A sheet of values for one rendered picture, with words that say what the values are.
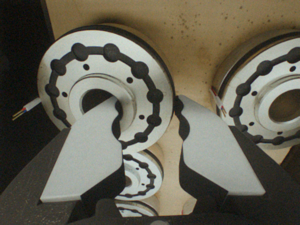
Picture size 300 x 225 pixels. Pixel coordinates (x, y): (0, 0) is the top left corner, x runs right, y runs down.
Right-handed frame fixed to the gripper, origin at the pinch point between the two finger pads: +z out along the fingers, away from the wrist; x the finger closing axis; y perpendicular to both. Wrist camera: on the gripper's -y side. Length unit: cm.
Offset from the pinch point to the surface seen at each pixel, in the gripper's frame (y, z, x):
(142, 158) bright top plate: 7.5, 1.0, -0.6
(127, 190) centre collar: 12.9, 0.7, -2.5
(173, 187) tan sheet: 17.1, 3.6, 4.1
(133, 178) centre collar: 10.4, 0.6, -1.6
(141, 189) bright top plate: 13.2, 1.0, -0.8
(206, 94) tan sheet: 1.3, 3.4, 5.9
